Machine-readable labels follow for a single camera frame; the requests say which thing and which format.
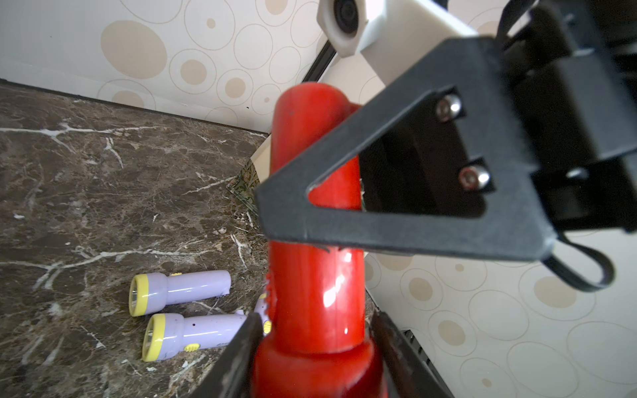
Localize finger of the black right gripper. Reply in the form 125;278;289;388
256;37;557;261

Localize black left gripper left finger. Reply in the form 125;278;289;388
191;313;263;398

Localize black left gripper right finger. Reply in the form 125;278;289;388
371;311;453;397

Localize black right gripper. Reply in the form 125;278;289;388
497;1;636;232

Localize large red flashlight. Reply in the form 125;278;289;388
250;83;388;397

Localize purple flashlight sideways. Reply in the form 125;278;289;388
129;270;232;317

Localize cream tote bag green handles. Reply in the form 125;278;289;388
228;137;271;215

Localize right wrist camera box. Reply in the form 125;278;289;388
317;0;478;86

